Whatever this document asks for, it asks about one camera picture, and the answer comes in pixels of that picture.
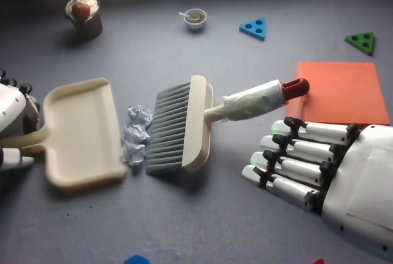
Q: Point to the small white cup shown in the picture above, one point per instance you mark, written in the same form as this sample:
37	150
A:
196	24

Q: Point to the grey table cloth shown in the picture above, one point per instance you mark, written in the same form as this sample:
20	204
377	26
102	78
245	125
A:
196	215

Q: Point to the blue triangle block with holes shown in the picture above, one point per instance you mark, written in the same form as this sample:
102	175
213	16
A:
256	30

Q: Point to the toy cupcake with strawberry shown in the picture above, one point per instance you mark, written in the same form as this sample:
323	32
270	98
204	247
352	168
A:
87	20

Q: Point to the small white spoon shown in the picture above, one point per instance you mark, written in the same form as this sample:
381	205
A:
184	15

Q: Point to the red triangle block with holes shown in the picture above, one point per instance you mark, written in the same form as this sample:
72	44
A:
319	261

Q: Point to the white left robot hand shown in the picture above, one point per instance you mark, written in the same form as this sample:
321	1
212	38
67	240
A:
10	104

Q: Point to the orange foam block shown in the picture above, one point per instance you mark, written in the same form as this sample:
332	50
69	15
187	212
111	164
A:
340	92

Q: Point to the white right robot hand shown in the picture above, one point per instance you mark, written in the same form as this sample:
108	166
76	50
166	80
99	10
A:
356	169

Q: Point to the blue hexagonal block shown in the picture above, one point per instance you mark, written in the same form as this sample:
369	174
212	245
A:
136	260

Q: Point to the cream plastic dustpan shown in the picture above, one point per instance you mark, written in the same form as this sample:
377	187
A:
83	135

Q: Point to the green triangle block with holes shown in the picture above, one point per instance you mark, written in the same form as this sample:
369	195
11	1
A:
362	44

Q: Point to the crumpled white paper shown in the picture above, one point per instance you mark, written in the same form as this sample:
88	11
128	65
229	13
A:
135	135

